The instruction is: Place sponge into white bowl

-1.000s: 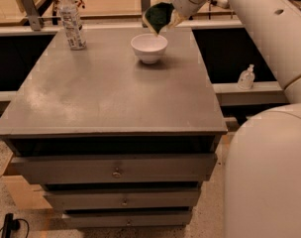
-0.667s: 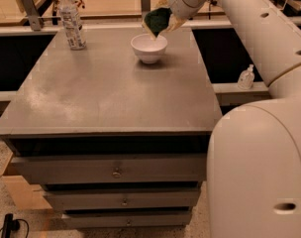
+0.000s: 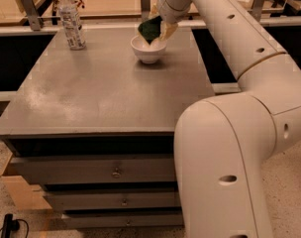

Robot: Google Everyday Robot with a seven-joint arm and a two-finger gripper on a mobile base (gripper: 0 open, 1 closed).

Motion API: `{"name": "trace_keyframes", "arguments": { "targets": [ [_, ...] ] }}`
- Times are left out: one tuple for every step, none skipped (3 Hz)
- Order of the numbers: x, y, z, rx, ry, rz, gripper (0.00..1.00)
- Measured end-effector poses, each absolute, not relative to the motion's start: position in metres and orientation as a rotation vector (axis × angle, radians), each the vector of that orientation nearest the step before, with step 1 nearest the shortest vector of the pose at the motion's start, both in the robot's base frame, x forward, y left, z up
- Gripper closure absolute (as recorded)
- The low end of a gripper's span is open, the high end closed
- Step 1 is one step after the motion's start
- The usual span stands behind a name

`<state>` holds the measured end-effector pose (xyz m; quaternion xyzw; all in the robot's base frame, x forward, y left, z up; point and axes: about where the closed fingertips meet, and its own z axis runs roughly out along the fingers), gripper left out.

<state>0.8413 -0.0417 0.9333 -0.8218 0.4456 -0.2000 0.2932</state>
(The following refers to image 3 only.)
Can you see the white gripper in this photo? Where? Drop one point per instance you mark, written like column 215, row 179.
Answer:
column 165, row 4

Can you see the green and yellow sponge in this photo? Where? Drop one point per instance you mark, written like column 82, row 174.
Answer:
column 150, row 29

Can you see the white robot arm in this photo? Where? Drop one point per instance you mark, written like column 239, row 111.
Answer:
column 221, row 141

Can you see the white ceramic bowl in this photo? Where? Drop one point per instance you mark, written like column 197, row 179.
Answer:
column 148, row 53

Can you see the clear plastic water bottle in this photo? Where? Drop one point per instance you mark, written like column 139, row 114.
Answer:
column 71, row 23

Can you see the grey drawer cabinet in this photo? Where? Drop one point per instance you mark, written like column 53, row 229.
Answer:
column 102, row 101

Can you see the top grey drawer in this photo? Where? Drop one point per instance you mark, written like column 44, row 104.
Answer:
column 94, row 169

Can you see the grey drawer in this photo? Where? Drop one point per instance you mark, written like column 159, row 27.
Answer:
column 126, row 219
column 94, row 169
column 107, row 199

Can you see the middle grey drawer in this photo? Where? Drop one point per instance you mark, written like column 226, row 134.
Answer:
column 107, row 199

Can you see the bottom grey drawer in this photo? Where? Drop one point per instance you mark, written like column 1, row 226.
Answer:
column 126, row 219

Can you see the middle metal bracket post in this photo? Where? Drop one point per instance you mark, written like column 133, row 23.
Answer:
column 145, row 9

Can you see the left metal bracket post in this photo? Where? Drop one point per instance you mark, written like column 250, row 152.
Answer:
column 34, row 19

